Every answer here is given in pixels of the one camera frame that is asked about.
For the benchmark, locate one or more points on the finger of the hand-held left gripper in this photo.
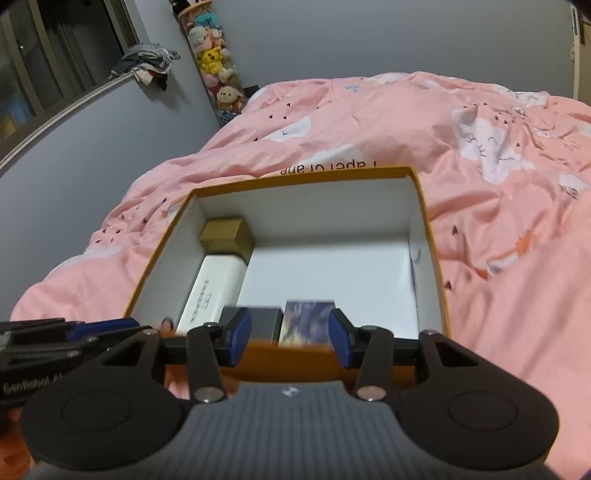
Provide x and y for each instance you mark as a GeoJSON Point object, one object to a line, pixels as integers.
{"type": "Point", "coordinates": [46, 350]}
{"type": "Point", "coordinates": [101, 328]}

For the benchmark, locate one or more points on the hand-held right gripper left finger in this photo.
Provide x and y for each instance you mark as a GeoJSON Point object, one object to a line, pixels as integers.
{"type": "Point", "coordinates": [240, 334]}

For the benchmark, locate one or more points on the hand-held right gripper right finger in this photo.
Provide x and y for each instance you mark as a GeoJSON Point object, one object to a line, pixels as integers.
{"type": "Point", "coordinates": [341, 337]}

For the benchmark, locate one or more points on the blue printed small box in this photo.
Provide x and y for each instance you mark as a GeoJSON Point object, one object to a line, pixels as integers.
{"type": "Point", "coordinates": [304, 323]}

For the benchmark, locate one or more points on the long white box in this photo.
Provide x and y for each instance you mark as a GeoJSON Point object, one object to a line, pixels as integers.
{"type": "Point", "coordinates": [207, 290]}

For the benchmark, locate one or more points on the orange cardboard box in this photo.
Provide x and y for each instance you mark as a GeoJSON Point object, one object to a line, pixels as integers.
{"type": "Point", "coordinates": [323, 258]}

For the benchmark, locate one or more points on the small gold box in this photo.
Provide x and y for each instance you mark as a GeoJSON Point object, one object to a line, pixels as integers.
{"type": "Point", "coordinates": [221, 230]}

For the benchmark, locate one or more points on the pink printed blanket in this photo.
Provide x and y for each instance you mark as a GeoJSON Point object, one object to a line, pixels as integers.
{"type": "Point", "coordinates": [508, 277]}

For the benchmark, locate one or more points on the pile of clothes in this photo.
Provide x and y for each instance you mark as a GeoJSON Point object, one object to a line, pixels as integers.
{"type": "Point", "coordinates": [147, 57]}

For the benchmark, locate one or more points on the window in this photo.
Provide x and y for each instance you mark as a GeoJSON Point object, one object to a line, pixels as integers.
{"type": "Point", "coordinates": [46, 55]}

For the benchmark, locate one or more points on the clear tube of plush toys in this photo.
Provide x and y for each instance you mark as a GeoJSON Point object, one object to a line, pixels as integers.
{"type": "Point", "coordinates": [212, 55]}

